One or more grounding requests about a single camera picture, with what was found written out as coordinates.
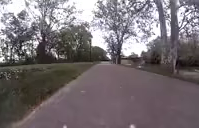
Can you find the leafy tree with dark trunk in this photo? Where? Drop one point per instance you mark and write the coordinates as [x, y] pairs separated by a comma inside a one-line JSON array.
[[119, 55]]

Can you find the row of trees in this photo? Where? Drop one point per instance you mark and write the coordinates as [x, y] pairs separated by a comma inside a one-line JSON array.
[[70, 43]]

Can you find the grey asphalt path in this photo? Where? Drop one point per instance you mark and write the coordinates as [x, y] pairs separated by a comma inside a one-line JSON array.
[[120, 100]]

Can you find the bare dirt strip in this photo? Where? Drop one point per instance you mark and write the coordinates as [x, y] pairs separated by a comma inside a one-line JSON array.
[[160, 69]]

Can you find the grass verge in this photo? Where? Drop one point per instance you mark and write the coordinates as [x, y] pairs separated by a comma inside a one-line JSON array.
[[20, 90]]

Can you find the bushes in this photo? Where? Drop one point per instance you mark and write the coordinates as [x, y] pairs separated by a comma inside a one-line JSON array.
[[193, 53]]

